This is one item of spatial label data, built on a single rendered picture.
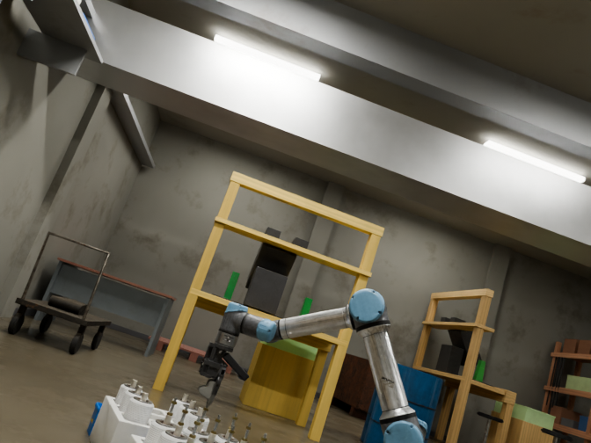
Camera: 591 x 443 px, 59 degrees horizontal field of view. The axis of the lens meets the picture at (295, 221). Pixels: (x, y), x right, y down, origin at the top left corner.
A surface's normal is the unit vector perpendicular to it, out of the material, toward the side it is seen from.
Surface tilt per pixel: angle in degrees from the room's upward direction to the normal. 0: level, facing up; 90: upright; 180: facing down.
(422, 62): 90
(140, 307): 90
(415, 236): 90
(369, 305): 83
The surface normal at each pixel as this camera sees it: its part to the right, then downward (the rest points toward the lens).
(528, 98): 0.15, -0.18
